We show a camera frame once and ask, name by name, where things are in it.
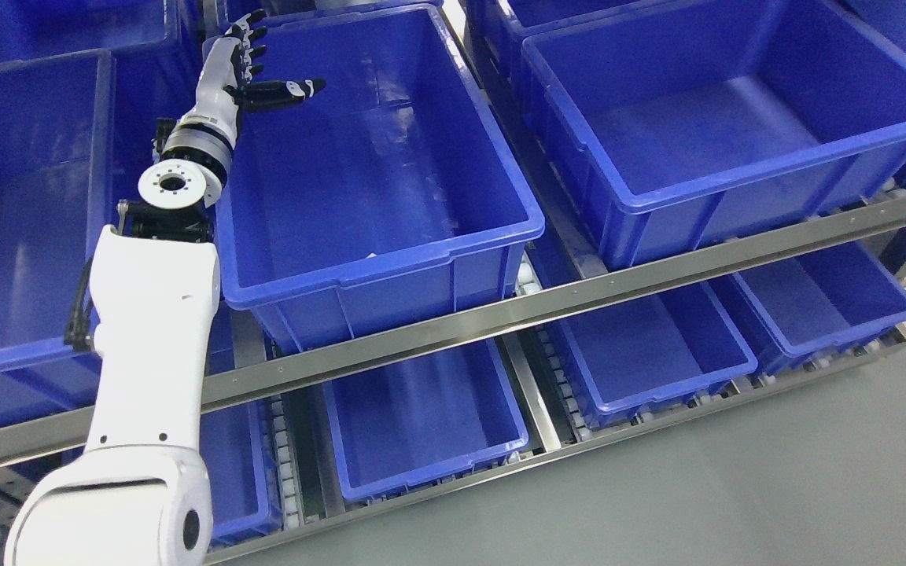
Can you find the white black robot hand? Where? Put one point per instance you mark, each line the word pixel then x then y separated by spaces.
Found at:
pixel 227 83

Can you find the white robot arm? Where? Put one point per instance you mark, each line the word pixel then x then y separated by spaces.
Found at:
pixel 140 493

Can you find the metal shelf rack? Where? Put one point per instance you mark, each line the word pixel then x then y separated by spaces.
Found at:
pixel 506 317

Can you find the large blue bin left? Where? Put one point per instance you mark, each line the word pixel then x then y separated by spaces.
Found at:
pixel 55 189

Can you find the large blue bin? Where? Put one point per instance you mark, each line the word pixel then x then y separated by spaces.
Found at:
pixel 55 189
pixel 389 198
pixel 687 123

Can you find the large blue bin centre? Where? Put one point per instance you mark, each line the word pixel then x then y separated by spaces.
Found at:
pixel 389 198

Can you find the lower blue bin left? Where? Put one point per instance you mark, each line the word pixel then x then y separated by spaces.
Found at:
pixel 238 450

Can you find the lower blue bin centre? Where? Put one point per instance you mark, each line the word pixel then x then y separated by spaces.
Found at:
pixel 413 423

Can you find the large blue bin right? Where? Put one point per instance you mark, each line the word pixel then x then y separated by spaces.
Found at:
pixel 687 123

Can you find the lower blue bin middle right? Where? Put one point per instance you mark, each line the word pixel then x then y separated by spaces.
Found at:
pixel 649 354

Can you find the lower blue bin far right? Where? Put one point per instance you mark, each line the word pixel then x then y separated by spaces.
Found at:
pixel 812 305

